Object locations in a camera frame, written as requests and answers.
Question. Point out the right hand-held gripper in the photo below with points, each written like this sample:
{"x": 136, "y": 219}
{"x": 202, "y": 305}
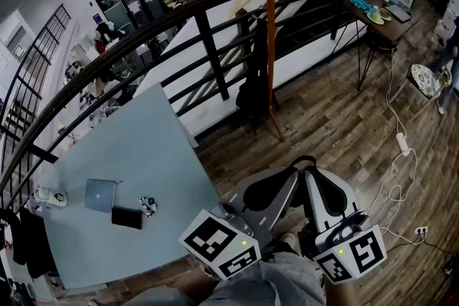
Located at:
{"x": 355, "y": 251}

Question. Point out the wooden side table metal legs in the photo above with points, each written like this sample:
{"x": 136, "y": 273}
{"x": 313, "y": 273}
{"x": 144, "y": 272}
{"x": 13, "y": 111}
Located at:
{"x": 391, "y": 28}

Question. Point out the silver laptop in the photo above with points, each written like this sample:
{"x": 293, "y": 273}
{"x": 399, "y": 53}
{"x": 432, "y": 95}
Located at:
{"x": 98, "y": 195}

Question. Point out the person's left forearm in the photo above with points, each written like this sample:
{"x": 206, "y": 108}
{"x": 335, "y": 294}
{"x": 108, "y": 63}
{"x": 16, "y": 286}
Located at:
{"x": 193, "y": 288}

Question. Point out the pale bowl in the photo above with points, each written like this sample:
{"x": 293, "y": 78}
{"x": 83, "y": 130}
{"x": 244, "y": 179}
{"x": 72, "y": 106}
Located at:
{"x": 385, "y": 13}

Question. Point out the person's black trousers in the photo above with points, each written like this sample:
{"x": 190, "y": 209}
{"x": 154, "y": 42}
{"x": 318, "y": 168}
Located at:
{"x": 305, "y": 243}

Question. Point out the green bowl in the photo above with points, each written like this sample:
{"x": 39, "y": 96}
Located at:
{"x": 375, "y": 17}

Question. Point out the white floor socket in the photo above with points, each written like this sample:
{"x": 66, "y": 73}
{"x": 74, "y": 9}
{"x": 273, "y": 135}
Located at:
{"x": 421, "y": 231}

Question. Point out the person's white shoe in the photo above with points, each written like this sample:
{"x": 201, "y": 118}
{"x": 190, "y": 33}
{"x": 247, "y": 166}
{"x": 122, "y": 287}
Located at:
{"x": 287, "y": 237}

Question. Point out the white power strip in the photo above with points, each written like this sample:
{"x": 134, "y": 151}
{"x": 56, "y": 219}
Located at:
{"x": 402, "y": 144}

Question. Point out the person's gray shirt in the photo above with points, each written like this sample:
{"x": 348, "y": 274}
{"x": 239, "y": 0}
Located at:
{"x": 269, "y": 279}

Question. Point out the black jacket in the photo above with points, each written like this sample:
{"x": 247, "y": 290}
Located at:
{"x": 28, "y": 247}

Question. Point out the black fabric bag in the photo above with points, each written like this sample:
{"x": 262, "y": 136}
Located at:
{"x": 252, "y": 82}

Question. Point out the black metal stair railing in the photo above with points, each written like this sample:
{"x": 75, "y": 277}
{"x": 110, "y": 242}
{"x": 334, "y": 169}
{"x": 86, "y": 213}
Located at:
{"x": 211, "y": 46}

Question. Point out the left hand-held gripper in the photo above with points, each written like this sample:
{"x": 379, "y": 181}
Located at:
{"x": 218, "y": 243}

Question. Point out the white printed mug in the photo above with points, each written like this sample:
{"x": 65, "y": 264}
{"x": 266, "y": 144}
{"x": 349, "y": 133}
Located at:
{"x": 54, "y": 197}

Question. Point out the light blue table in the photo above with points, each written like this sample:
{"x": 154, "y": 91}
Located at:
{"x": 125, "y": 154}

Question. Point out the teal cloth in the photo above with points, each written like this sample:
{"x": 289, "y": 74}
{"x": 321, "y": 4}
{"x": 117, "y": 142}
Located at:
{"x": 360, "y": 4}

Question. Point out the person's right forearm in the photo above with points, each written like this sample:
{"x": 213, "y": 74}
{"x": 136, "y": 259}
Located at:
{"x": 340, "y": 295}

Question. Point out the gray laptop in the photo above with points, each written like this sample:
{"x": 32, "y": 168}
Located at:
{"x": 398, "y": 13}

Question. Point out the wooden coat stand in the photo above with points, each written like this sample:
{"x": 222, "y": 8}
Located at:
{"x": 269, "y": 46}

